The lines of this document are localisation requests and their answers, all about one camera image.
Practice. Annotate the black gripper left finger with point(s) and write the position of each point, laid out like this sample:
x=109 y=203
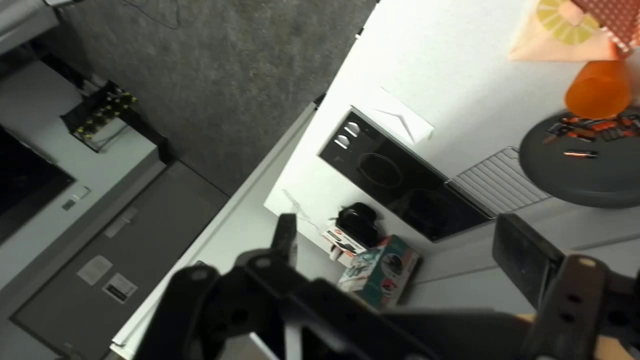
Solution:
x=284 y=239

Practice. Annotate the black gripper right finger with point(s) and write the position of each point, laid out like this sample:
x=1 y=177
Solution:
x=524 y=257

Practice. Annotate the dark grey round tray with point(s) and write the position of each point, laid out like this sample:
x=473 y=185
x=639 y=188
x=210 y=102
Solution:
x=599 y=174

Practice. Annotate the black induction cooktop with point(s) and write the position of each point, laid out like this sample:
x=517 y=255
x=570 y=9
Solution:
x=399 y=180

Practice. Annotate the orange plastic cup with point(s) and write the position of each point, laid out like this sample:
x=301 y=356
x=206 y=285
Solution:
x=601 y=91

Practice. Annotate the red checkered food basket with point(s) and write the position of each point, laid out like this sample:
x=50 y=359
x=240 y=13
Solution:
x=621 y=18

